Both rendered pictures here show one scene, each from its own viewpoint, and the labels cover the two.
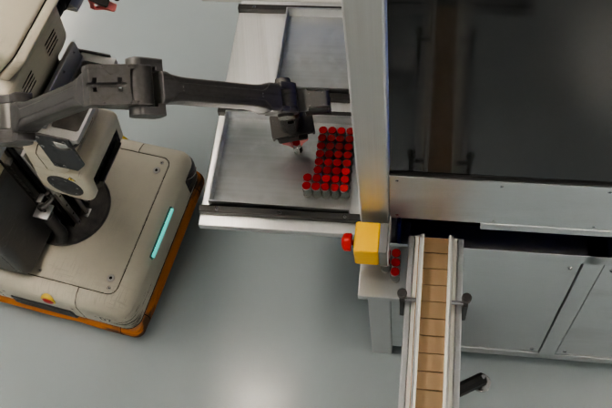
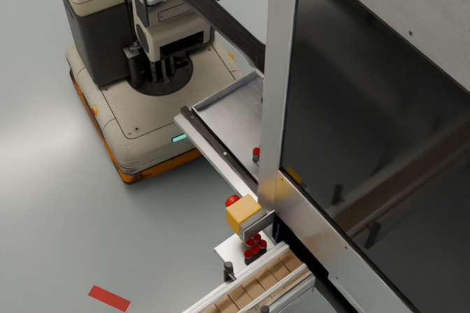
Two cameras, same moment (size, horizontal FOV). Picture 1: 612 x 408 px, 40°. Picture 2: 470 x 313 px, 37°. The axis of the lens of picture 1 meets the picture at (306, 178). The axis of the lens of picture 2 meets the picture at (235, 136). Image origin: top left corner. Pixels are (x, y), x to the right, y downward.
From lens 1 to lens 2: 59 cm
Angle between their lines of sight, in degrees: 19
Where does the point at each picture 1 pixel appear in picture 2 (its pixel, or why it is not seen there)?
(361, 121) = (267, 100)
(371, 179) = (266, 163)
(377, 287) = (231, 255)
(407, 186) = (287, 191)
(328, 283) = not seen: hidden behind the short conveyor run
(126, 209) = (187, 98)
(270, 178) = (245, 129)
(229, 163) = (231, 98)
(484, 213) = (331, 264)
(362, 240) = (238, 207)
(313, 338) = not seen: hidden behind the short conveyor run
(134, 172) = (215, 82)
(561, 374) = not seen: outside the picture
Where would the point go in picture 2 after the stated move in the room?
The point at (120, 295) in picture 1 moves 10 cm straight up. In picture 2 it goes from (131, 144) to (127, 128)
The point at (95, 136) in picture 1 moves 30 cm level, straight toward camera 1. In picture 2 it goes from (183, 21) to (157, 90)
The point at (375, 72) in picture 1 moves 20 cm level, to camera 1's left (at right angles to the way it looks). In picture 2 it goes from (281, 59) to (191, 10)
